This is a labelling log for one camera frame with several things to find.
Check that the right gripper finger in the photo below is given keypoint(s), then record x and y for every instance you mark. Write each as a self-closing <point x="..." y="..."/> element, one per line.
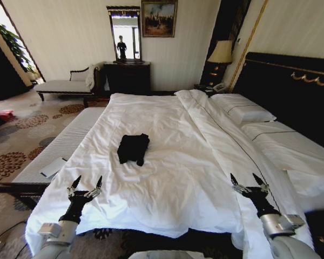
<point x="238" y="188"/>
<point x="263" y="187"/>

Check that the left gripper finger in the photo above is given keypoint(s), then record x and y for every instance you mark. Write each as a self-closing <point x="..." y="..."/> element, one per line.
<point x="72" y="190"/>
<point x="96" y="190"/>

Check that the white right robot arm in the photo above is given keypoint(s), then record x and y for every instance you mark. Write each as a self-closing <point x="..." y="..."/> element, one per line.
<point x="279" y="229"/>

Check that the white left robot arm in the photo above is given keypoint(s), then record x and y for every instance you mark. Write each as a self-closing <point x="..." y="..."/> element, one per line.
<point x="58" y="236"/>

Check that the white paper sheet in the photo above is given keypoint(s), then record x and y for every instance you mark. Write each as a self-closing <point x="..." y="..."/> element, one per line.
<point x="53" y="167"/>

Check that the white pillow dark piping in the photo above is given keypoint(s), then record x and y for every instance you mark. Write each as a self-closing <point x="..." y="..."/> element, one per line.
<point x="243" y="108"/>
<point x="294" y="151"/>

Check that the black folded garment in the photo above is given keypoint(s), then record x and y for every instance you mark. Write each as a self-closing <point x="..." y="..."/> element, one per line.
<point x="132" y="149"/>

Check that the white striped mattress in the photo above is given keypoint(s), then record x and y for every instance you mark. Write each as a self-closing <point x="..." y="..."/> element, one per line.
<point x="70" y="135"/>

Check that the dark low furniture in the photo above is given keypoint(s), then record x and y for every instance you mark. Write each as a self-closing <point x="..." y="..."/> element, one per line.
<point x="322" y="234"/>

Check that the white robot front shell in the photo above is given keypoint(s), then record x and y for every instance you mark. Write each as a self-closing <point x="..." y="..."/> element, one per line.
<point x="162" y="255"/>

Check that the white duvet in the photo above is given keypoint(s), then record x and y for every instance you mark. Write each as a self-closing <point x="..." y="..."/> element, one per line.
<point x="164" y="118"/>

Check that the pink flat item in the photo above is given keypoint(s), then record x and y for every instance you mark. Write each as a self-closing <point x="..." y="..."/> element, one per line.
<point x="5" y="115"/>

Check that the black headboard gold ornament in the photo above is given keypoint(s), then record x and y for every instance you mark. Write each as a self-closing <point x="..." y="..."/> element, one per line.
<point x="286" y="89"/>

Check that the white desk telephone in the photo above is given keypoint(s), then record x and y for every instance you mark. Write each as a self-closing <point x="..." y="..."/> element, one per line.
<point x="218" y="87"/>

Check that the dark bedside table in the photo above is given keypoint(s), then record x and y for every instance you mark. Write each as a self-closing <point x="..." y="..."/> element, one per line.
<point x="202" y="87"/>

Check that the white cloth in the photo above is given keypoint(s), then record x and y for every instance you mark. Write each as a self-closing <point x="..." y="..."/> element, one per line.
<point x="90" y="76"/>

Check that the dark wooden dresser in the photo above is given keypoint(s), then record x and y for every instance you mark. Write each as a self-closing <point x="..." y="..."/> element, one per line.
<point x="128" y="78"/>

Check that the dark tall cabinet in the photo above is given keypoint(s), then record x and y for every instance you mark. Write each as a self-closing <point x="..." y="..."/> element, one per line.
<point x="2" y="73"/>

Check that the table lamp beige shade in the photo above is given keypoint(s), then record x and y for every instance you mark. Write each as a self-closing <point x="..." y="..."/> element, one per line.
<point x="220" y="52"/>

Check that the person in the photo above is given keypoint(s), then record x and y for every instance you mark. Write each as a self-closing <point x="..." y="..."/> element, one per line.
<point x="121" y="48"/>

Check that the green leafy plant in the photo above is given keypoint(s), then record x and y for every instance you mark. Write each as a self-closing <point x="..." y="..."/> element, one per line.
<point x="14" y="46"/>

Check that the dark framed mirror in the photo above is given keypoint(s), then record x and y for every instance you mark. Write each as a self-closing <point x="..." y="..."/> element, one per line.
<point x="109" y="32"/>

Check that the gold framed painting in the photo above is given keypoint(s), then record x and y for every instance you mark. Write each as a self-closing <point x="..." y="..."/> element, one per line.
<point x="158" y="19"/>

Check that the dark wooden bed frame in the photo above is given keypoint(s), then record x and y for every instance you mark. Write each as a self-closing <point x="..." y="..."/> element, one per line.
<point x="13" y="189"/>

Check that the white chaise longue dark frame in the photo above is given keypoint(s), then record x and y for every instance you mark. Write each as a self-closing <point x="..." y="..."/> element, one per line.
<point x="63" y="86"/>

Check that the gold wall trim strip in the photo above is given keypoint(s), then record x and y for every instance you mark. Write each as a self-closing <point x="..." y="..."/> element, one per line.
<point x="248" y="40"/>

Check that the dark striped wall panel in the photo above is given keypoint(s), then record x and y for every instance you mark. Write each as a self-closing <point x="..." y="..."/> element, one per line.
<point x="229" y="21"/>

